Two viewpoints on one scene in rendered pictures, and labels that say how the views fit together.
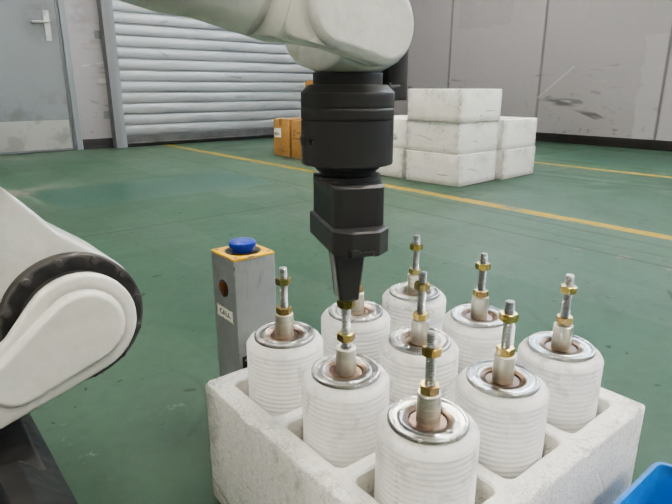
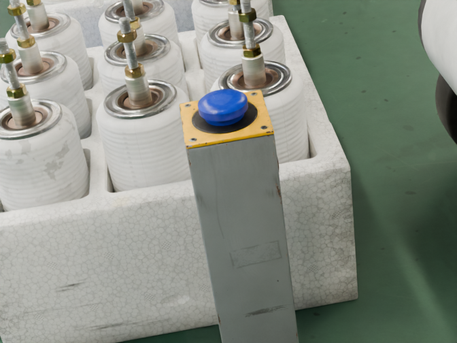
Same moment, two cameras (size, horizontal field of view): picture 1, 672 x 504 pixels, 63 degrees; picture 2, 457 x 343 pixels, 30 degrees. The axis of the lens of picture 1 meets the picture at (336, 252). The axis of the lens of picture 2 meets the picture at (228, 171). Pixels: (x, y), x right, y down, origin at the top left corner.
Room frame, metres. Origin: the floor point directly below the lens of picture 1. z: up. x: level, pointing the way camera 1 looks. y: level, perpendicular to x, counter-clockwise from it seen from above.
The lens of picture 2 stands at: (1.26, 0.50, 0.66)
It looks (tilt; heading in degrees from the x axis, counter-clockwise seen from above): 33 degrees down; 217
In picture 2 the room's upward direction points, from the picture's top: 9 degrees counter-clockwise
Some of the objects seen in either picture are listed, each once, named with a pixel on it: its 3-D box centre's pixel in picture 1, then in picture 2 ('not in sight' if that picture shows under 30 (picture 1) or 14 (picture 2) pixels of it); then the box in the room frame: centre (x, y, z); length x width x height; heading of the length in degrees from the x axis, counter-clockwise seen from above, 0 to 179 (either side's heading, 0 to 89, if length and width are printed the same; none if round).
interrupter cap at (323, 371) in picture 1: (345, 371); (240, 33); (0.53, -0.01, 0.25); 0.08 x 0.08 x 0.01
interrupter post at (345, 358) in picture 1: (345, 360); (239, 22); (0.53, -0.01, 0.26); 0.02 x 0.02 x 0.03
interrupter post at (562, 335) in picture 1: (562, 337); (38, 16); (0.59, -0.27, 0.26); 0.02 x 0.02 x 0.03
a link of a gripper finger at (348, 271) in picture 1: (350, 272); not in sight; (0.52, -0.01, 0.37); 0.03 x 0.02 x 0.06; 106
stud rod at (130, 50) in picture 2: not in sight; (130, 54); (0.70, -0.03, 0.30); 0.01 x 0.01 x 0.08
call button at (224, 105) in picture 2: (242, 246); (224, 110); (0.79, 0.14, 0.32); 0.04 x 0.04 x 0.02
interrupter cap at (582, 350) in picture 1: (560, 346); (41, 26); (0.59, -0.27, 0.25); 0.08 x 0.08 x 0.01
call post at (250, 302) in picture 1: (247, 346); (248, 266); (0.79, 0.14, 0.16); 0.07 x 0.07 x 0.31; 39
